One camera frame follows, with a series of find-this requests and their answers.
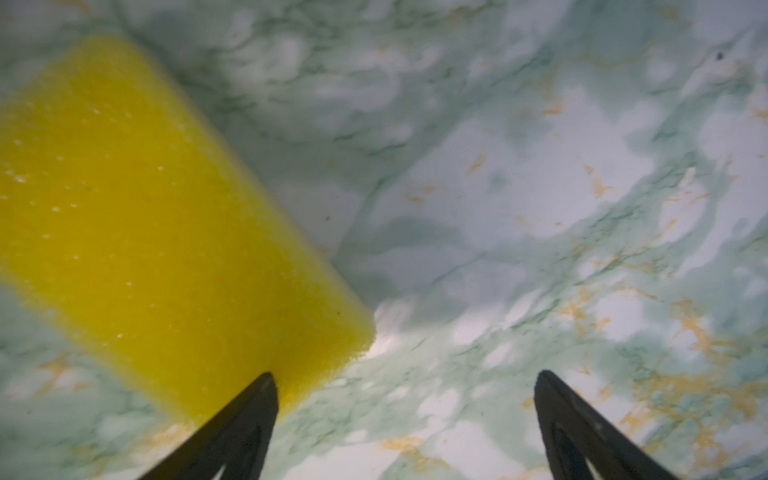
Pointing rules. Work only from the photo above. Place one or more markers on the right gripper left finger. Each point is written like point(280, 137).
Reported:
point(233, 444)

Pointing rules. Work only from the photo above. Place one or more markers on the yellow sponge diagonal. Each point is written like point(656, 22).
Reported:
point(127, 218)

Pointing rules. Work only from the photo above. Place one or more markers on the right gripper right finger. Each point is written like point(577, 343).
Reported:
point(580, 442)

